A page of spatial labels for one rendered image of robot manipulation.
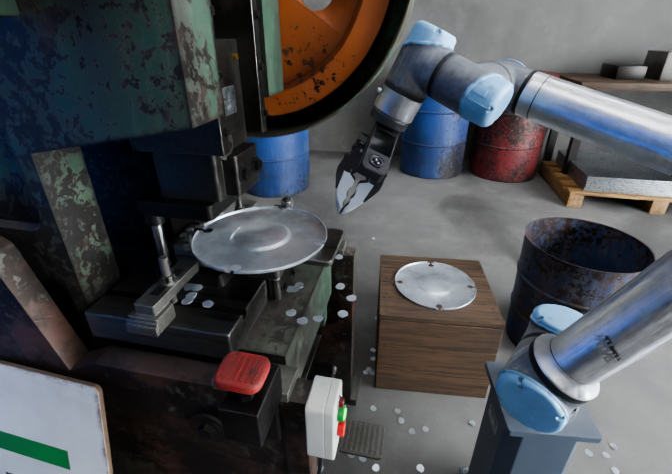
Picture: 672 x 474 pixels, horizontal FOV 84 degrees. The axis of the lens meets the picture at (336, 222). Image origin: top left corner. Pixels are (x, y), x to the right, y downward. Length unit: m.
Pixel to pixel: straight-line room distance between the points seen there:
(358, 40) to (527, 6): 3.14
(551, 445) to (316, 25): 1.10
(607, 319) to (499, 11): 3.54
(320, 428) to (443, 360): 0.78
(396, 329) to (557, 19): 3.33
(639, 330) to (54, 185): 0.93
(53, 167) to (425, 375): 1.24
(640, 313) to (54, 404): 1.02
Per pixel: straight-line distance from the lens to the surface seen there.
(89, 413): 0.94
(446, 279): 1.48
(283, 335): 0.79
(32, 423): 1.08
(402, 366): 1.45
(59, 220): 0.83
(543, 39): 4.10
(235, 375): 0.57
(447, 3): 3.98
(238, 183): 0.75
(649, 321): 0.65
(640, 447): 1.70
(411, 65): 0.66
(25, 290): 0.90
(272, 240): 0.81
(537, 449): 1.04
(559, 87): 0.73
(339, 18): 1.06
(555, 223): 1.86
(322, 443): 0.76
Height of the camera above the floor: 1.18
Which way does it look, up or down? 27 degrees down
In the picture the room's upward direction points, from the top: straight up
